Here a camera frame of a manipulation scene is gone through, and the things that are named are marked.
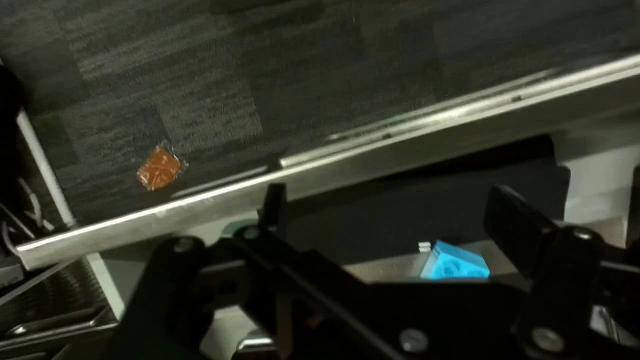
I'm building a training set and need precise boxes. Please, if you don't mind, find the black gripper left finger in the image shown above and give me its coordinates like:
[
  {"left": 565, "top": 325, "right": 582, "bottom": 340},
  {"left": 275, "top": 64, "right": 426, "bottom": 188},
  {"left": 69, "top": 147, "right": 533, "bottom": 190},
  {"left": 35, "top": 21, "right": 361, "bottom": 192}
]
[{"left": 106, "top": 185, "right": 289, "bottom": 360}]

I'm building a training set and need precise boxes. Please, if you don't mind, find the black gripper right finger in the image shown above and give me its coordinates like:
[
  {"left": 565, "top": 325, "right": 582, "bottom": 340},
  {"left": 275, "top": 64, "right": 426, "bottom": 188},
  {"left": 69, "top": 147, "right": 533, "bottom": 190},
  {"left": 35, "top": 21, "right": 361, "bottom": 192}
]
[{"left": 485, "top": 186, "right": 640, "bottom": 360}]

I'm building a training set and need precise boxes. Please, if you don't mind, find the blue wedge object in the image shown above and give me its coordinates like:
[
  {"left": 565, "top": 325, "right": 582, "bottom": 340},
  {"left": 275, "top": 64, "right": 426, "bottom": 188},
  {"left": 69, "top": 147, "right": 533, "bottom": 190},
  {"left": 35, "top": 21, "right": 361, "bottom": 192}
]
[{"left": 420, "top": 240, "right": 493, "bottom": 282}]

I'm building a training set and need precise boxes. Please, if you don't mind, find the orange plastic wrapper on floor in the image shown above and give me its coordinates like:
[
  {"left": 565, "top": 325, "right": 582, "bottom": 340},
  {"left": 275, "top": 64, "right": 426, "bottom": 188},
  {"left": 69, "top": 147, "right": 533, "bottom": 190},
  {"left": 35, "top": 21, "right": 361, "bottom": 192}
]
[{"left": 137, "top": 144, "right": 188, "bottom": 192}]

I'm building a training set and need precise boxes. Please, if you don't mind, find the white metal frame leg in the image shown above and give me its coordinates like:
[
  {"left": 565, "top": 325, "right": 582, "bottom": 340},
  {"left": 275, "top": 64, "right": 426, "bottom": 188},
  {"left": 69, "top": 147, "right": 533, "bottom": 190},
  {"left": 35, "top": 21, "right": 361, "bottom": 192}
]
[{"left": 17, "top": 111, "right": 125, "bottom": 319}]

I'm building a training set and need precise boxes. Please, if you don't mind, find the metal drawer slide rail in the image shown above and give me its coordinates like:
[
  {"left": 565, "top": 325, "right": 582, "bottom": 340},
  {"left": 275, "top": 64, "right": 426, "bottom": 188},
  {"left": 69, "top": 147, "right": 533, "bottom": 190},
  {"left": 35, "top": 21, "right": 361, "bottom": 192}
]
[{"left": 17, "top": 55, "right": 640, "bottom": 270}]

